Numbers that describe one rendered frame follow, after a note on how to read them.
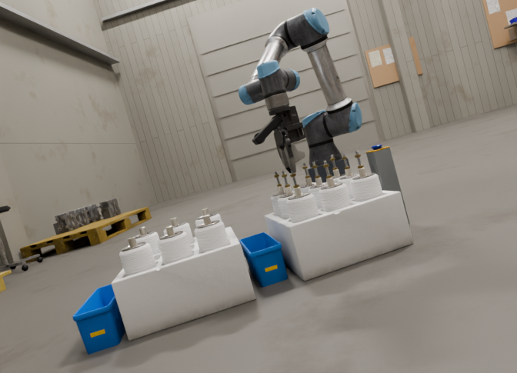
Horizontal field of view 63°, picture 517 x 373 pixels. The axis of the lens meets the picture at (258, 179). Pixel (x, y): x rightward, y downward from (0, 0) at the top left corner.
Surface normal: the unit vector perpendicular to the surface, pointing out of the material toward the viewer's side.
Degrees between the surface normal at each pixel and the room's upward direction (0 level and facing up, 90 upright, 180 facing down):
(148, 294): 90
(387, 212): 90
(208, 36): 90
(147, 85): 90
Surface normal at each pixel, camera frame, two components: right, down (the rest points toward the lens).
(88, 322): 0.15, 0.05
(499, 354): -0.27, -0.96
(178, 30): -0.08, 0.08
